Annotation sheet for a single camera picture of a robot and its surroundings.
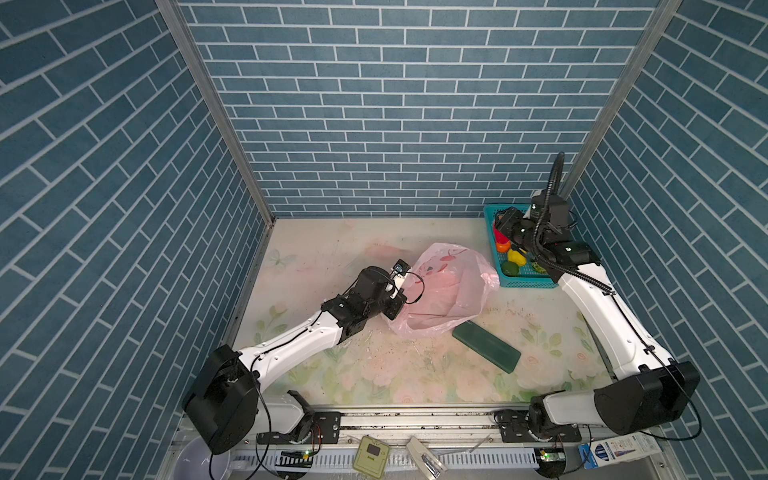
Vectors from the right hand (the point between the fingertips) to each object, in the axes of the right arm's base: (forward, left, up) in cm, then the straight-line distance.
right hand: (498, 213), depth 77 cm
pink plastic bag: (-2, +10, -33) cm, 34 cm away
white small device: (-51, +16, -30) cm, 62 cm away
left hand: (-15, +24, -17) cm, 33 cm away
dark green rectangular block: (-23, -1, -33) cm, 40 cm away
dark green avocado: (+2, -11, -27) cm, 29 cm away
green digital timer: (-52, +29, -31) cm, 67 cm away
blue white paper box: (-45, -30, -33) cm, 63 cm away
